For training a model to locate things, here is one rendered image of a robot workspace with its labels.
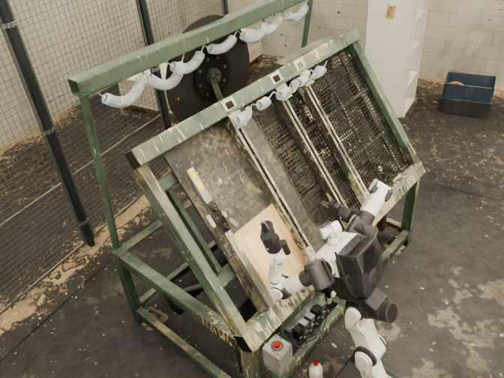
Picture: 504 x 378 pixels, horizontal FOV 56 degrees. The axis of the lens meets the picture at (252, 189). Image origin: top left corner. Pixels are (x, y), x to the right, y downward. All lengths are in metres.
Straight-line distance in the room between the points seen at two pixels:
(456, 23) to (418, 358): 5.07
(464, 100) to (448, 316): 3.45
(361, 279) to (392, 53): 4.27
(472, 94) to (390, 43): 1.28
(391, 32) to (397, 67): 0.44
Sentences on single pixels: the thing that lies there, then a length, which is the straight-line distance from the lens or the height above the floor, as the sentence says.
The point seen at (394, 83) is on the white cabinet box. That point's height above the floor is 0.47.
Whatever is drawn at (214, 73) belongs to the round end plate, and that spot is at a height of 1.88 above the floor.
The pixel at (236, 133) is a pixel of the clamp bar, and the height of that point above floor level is 1.71.
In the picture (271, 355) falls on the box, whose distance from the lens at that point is 2.68.
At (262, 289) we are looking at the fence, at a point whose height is 1.00.
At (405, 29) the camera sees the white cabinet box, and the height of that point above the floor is 1.18.
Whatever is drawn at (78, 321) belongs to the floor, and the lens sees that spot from 4.38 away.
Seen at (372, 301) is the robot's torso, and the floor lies 1.08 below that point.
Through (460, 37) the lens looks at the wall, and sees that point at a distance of 7.65.
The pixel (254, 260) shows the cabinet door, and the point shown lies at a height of 1.12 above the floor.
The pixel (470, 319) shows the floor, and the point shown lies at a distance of 4.20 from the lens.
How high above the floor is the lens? 3.14
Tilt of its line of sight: 36 degrees down
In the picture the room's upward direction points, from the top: 5 degrees counter-clockwise
